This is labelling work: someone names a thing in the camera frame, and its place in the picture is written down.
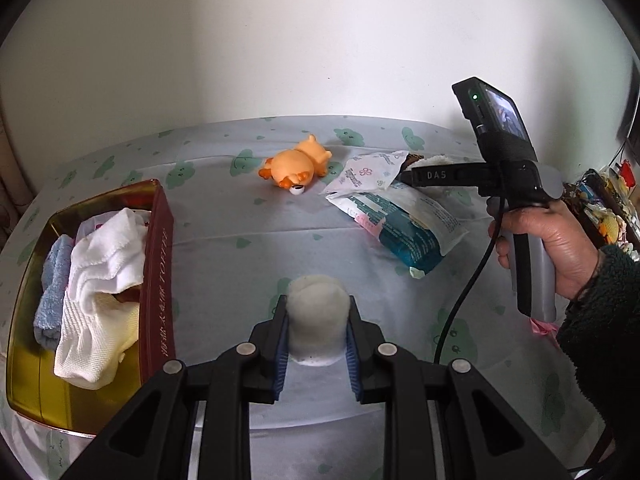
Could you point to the red and gold tin box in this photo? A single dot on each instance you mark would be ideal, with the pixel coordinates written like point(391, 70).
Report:
point(157, 280)

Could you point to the pink ribbon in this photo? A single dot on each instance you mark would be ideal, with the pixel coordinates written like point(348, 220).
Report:
point(542, 329)

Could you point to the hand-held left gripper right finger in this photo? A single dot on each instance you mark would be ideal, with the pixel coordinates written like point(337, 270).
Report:
point(354, 355)

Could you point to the white floral packet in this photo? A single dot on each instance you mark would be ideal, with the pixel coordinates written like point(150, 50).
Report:
point(365, 172)

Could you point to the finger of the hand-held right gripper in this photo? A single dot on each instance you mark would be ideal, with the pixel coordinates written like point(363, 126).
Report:
point(415, 177)

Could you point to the cloud print tablecloth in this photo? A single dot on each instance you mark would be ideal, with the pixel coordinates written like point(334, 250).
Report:
point(240, 260)

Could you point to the dark wooden cabinet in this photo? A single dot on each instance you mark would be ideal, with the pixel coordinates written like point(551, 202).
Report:
point(575, 200)

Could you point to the beige printed curtain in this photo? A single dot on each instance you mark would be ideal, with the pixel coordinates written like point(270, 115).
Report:
point(10, 170)

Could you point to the pile of colourful trinkets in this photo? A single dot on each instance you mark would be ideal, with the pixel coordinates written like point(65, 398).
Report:
point(607, 210)

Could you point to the person's right forearm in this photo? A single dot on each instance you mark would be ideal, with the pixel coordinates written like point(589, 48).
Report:
point(605, 350)

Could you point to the orange rubber animal toy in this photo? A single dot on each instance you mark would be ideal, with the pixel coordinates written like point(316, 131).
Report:
point(295, 165)

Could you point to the teal and white packet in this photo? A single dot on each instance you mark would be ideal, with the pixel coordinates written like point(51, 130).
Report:
point(410, 230)

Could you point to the person's right hand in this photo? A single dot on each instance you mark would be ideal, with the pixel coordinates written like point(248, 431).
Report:
point(565, 250)

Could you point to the blue fuzzy sock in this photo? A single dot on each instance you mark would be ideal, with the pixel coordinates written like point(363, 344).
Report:
point(50, 305)

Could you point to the white cotton roll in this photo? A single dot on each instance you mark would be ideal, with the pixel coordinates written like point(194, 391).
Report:
point(317, 320)

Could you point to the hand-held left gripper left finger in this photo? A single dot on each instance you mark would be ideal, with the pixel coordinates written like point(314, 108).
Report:
point(280, 355)

